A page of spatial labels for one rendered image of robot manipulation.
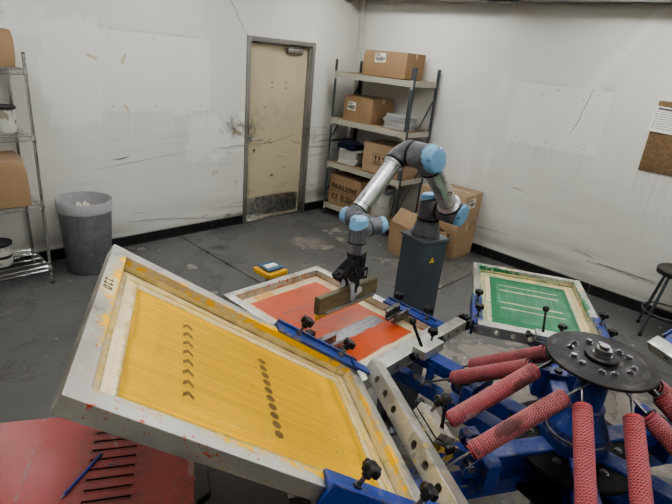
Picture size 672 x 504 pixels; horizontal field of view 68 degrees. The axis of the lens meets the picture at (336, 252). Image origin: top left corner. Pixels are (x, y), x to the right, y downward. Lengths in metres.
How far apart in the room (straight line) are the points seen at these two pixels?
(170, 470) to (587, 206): 4.86
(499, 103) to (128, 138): 3.83
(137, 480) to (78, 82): 4.18
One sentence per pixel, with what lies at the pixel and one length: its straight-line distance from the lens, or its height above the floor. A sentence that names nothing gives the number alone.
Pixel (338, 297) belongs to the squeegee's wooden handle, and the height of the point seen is 1.12.
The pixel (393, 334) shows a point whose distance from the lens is 2.17.
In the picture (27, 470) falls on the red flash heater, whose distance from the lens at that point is 1.41.
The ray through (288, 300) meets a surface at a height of 0.95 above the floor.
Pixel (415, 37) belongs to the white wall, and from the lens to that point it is 6.51.
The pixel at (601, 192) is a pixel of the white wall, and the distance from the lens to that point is 5.51.
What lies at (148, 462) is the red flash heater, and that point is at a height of 1.10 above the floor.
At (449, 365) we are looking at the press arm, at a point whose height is 1.04.
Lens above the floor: 2.04
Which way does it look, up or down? 22 degrees down
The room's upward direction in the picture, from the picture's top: 6 degrees clockwise
